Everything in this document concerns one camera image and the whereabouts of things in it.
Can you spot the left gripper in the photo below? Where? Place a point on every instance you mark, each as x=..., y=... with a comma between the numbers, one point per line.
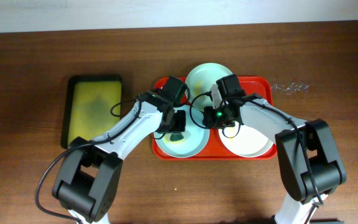
x=176, y=123

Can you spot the light blue plate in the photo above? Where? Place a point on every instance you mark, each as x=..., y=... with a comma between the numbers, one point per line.
x=195, y=139

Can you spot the red plastic tray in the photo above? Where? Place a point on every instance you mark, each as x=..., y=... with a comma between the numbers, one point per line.
x=214, y=149

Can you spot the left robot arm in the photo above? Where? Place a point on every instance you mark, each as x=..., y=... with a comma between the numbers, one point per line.
x=88, y=178

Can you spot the yellow green sponge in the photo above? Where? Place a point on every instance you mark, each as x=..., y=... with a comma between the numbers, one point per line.
x=176, y=137

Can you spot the mint green plate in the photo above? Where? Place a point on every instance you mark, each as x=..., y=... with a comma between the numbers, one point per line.
x=202, y=79

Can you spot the black tray with yellow liquid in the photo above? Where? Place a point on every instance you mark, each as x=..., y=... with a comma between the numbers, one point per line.
x=88, y=101

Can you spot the white plate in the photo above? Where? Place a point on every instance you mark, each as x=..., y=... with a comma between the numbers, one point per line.
x=244, y=141

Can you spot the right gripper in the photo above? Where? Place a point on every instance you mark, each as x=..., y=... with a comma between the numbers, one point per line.
x=209, y=121

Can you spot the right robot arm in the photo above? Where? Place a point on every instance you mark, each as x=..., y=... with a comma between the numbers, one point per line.
x=309, y=161

